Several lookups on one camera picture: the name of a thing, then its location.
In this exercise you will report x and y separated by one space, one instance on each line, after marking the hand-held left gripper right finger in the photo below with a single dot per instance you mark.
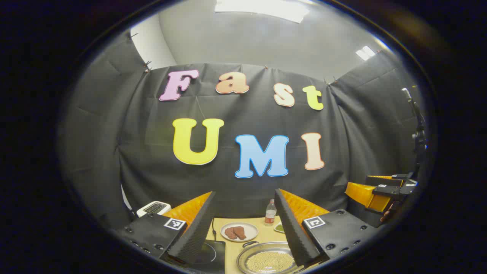
291 228

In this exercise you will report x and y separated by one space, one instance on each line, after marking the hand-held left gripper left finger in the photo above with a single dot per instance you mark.
196 232

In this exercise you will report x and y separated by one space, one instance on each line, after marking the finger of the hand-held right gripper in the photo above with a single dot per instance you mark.
382 179
363 194

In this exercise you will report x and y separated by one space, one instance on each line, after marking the black induction cooktop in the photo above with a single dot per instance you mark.
211 255

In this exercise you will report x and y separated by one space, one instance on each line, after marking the small white dish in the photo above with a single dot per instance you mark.
279 227

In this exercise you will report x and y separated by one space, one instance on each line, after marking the clear plastic bottle red label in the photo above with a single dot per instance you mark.
270 215

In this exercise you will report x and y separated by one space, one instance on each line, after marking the heap of soybeans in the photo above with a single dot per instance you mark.
270 262

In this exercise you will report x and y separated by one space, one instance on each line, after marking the white plate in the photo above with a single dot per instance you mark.
251 228

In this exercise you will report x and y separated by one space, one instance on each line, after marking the white toaster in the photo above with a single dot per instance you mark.
154 208

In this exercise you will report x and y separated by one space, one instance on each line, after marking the black backdrop cloth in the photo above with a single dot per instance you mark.
247 114

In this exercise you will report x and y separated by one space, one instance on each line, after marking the small ceiling light panel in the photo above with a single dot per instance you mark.
365 53

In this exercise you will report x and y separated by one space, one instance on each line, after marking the large ceiling light panel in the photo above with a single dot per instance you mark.
262 9

